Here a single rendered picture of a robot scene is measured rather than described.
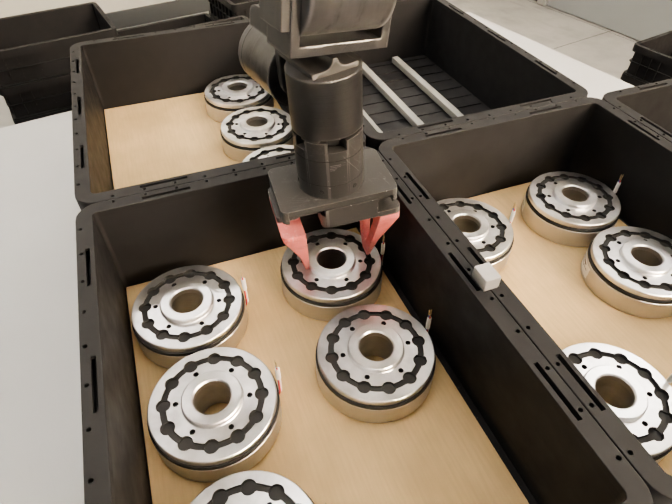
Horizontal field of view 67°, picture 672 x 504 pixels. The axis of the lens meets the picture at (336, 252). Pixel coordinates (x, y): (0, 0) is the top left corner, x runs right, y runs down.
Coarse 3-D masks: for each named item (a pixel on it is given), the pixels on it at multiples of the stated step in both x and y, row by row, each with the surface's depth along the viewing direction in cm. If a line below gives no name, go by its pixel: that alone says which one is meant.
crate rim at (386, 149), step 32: (448, 128) 57; (480, 128) 57; (640, 128) 57; (416, 192) 48; (448, 224) 45; (480, 256) 42; (544, 352) 35; (576, 384) 33; (608, 416) 32; (640, 448) 30
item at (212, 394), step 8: (216, 384) 41; (200, 392) 41; (208, 392) 42; (216, 392) 42; (224, 392) 42; (200, 400) 41; (208, 400) 42; (216, 400) 43; (224, 400) 43; (200, 408) 42
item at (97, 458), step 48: (192, 192) 48; (432, 240) 43; (96, 288) 40; (480, 288) 40; (96, 336) 36; (96, 384) 35; (96, 432) 31; (576, 432) 31; (96, 480) 29; (624, 480) 29
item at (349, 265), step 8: (320, 248) 52; (328, 248) 52; (336, 248) 52; (344, 248) 52; (312, 256) 51; (344, 256) 52; (352, 256) 51; (312, 264) 50; (344, 264) 50; (352, 264) 50; (312, 272) 50; (320, 272) 49; (328, 272) 49; (336, 272) 49; (344, 272) 49
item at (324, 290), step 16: (320, 240) 53; (336, 240) 53; (352, 240) 54; (288, 256) 52; (368, 256) 52; (288, 272) 50; (304, 272) 50; (352, 272) 50; (368, 272) 50; (304, 288) 49; (320, 288) 49; (336, 288) 49; (352, 288) 49; (368, 288) 49
